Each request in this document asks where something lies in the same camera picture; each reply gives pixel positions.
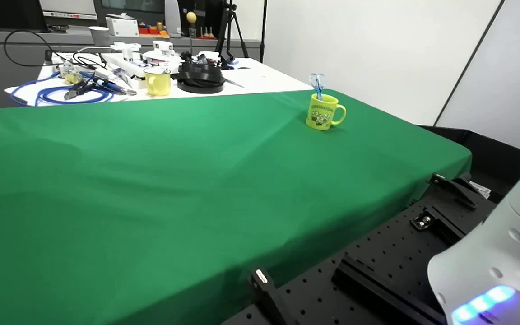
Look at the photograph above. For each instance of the blue handled scissors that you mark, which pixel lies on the blue handled scissors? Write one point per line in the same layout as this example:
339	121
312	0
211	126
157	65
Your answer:
316	83

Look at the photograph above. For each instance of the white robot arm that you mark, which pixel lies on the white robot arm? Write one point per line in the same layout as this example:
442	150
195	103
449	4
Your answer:
476	280

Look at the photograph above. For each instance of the yellow cartoon mug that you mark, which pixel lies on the yellow cartoon mug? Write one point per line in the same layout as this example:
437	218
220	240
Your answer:
325	112

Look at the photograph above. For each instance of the green tablecloth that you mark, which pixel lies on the green tablecloth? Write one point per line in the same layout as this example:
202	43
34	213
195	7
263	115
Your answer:
157	211

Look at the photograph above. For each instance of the small yellow cup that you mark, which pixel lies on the small yellow cup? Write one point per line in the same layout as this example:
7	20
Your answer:
157	81

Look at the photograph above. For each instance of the black table clamp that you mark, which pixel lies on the black table clamp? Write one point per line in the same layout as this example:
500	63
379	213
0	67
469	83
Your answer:
265	289

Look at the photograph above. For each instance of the black tripod pole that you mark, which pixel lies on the black tripod pole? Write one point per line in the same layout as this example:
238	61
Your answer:
489	22

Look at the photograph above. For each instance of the black camera tripod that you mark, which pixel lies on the black camera tripod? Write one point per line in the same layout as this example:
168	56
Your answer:
229	23

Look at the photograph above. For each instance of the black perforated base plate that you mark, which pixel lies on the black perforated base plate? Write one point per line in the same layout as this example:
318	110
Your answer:
381	278

